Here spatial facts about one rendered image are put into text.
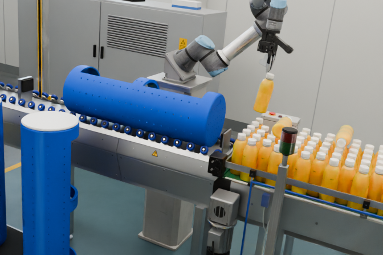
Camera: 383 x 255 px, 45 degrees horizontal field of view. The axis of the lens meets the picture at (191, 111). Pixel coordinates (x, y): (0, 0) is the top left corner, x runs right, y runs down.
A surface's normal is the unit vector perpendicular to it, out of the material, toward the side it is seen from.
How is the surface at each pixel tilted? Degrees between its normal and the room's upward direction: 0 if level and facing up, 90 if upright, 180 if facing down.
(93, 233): 0
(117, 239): 0
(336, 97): 90
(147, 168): 110
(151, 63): 90
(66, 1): 90
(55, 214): 90
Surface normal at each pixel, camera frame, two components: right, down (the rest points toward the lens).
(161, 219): -0.46, 0.23
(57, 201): 0.48, 0.31
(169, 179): -0.42, 0.55
